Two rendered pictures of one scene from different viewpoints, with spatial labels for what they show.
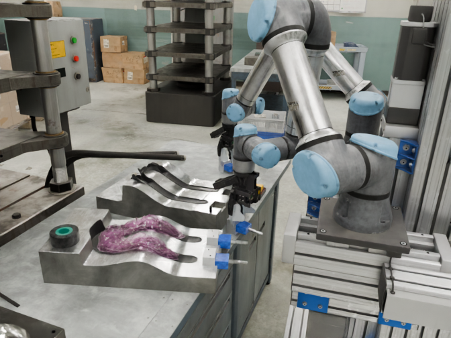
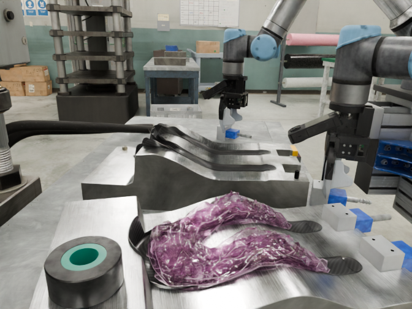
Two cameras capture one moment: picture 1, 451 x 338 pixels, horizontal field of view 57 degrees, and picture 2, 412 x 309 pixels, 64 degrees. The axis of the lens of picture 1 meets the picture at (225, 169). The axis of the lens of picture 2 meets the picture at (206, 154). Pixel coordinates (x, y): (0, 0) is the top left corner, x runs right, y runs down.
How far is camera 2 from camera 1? 0.93 m
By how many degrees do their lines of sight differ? 16
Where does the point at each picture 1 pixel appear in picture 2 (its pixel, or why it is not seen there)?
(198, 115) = (114, 115)
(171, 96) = (84, 99)
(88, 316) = not seen: outside the picture
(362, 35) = not seen: hidden behind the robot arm
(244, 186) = (350, 130)
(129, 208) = (148, 195)
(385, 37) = not seen: hidden behind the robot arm
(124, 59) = (24, 72)
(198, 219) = (276, 194)
